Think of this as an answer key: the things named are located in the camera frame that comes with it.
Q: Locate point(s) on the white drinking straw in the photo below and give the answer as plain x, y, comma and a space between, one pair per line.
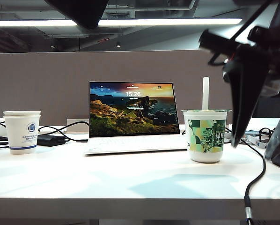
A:
206, 93

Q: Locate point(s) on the black power adapter brick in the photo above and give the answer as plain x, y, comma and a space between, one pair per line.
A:
48, 140

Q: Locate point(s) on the green white drink cup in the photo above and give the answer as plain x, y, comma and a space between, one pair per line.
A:
205, 154

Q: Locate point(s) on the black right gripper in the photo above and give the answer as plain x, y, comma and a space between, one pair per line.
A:
254, 44

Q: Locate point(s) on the white paper cup blue logo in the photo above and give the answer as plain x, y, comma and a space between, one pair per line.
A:
20, 140

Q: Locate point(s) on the black pendant spotlight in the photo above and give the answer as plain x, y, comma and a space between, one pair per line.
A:
118, 45

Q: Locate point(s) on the grey blue dongle adapter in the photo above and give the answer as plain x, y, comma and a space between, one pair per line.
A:
251, 132

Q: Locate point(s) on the grey desk partition panel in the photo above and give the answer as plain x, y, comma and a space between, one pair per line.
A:
48, 82

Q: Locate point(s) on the plain white paper cup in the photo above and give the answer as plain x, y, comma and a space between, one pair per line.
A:
21, 113

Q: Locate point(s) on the white laptop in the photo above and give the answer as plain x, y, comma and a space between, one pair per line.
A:
130, 112

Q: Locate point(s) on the long ceiling light bar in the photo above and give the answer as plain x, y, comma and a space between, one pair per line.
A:
154, 22

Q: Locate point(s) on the black eyeglasses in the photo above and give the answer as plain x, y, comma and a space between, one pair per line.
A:
260, 135

